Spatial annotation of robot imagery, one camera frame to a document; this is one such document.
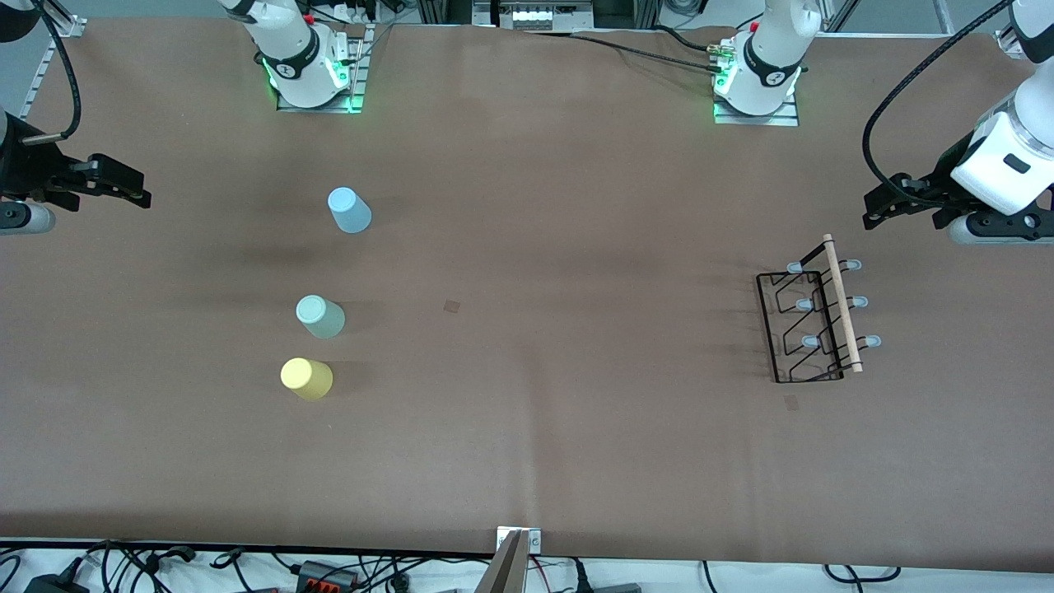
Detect black wire cup holder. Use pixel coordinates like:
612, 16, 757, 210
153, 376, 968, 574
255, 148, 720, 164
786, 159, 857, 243
756, 234, 884, 385

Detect mint green plastic cup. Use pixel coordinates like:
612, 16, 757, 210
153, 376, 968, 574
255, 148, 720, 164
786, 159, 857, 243
296, 295, 347, 339

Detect yellow plastic cup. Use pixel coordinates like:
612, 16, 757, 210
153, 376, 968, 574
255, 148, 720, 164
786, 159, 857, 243
280, 357, 334, 402

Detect light blue plastic cup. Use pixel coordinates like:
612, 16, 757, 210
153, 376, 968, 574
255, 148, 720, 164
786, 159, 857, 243
328, 187, 373, 235

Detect black power adapter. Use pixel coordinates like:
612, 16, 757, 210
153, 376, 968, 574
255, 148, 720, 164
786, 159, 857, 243
23, 574, 90, 593

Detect power strip with plugs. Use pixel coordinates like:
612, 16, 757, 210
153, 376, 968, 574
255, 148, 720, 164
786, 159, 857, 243
309, 0, 388, 24

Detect large table cover sheet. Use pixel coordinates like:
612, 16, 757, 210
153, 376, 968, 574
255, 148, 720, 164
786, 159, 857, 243
0, 16, 1054, 571

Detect black box orange connectors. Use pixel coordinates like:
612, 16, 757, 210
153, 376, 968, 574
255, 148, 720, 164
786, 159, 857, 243
295, 560, 361, 591

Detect aluminium arm base plate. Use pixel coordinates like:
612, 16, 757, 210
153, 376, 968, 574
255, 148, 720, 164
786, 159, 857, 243
276, 23, 369, 114
712, 37, 801, 126

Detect grey camera mount beam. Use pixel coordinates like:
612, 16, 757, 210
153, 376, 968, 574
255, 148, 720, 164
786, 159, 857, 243
473, 530, 533, 593

